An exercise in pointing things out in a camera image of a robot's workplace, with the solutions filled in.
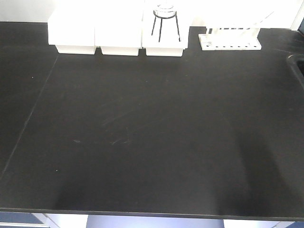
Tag middle white plastic bin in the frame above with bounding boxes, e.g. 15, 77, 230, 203
95, 0, 144, 56

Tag blue cabinet under table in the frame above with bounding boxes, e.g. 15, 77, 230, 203
0, 212, 59, 228

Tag left white plastic bin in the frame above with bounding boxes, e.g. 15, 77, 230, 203
47, 0, 96, 55

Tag clear glass rod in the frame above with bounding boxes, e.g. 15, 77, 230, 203
245, 11, 274, 29

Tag black lab sink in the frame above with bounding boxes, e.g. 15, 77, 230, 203
286, 54, 304, 88

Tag right white plastic bin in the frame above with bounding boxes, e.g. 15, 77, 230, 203
142, 0, 192, 57

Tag white test tube rack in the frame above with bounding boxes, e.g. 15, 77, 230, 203
198, 18, 262, 51

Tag white plastic bin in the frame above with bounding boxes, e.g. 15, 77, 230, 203
142, 0, 192, 57
95, 0, 144, 56
47, 0, 96, 55

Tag black wire tripod stand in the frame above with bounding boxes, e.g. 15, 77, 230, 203
151, 9, 181, 42

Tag clear glass dish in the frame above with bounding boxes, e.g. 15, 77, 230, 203
153, 3, 177, 18

